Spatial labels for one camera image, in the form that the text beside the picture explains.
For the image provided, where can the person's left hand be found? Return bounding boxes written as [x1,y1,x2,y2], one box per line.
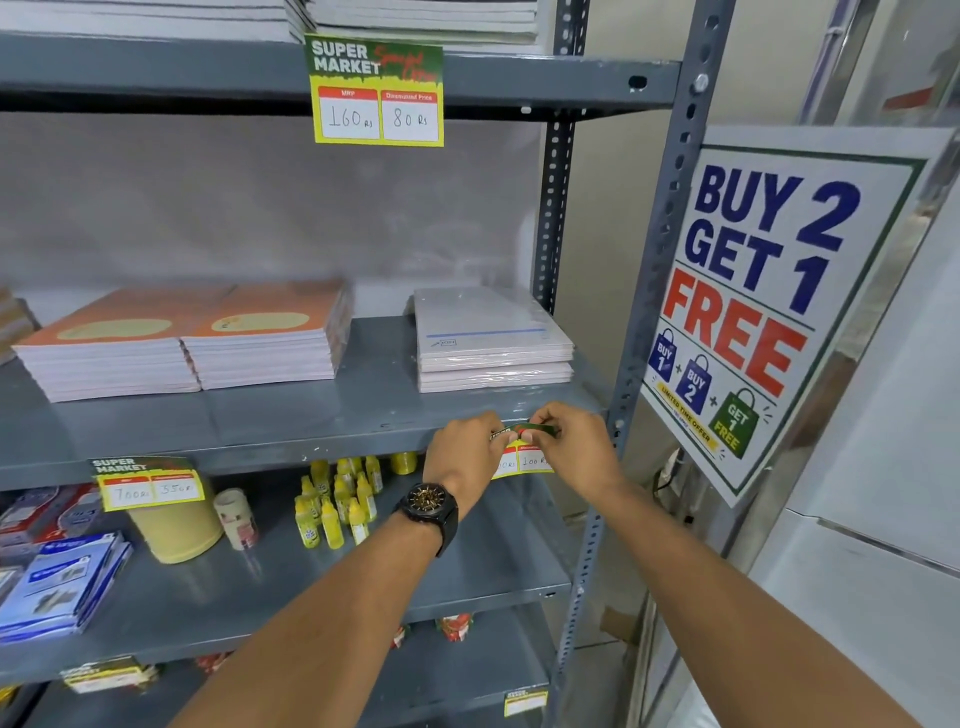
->
[421,410,511,523]

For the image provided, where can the person's right hand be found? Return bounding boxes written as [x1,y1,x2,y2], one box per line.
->
[524,401,628,520]

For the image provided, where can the stack of plastic notebooks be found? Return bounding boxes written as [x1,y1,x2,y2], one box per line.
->
[407,285,576,395]

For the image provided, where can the grey metal shelf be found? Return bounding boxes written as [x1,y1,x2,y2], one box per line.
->
[0,0,741,728]

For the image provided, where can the stack of orange notebooks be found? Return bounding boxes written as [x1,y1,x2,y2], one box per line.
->
[10,287,227,405]
[179,280,355,392]

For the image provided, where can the stack of brown notebooks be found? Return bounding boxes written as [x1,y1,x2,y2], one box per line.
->
[0,287,36,367]

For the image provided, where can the person's right forearm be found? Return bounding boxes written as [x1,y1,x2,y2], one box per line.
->
[588,482,925,728]

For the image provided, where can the person's left forearm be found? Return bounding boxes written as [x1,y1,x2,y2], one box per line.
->
[167,515,442,728]

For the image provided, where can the blue stapler boxes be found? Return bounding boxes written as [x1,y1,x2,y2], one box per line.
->
[0,531,136,647]

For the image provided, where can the black wristwatch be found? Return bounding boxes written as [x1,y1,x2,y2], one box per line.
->
[392,481,461,559]

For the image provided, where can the group of yellow glue bottles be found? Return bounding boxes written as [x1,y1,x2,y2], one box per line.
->
[293,455,385,551]

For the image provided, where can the small white tape roll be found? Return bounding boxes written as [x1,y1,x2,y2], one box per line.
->
[212,488,262,553]

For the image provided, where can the white blue red promotion sign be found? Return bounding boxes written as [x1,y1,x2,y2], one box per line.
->
[640,125,956,510]

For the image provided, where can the large yellow tape roll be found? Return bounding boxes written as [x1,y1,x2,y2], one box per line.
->
[126,479,226,566]

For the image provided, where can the white cabinet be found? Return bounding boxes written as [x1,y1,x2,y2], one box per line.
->
[738,187,960,728]

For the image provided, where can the red staple box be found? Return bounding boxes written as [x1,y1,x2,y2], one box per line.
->
[40,485,103,547]
[0,486,59,537]

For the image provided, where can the steel pipe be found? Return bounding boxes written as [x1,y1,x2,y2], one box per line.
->
[797,0,883,126]

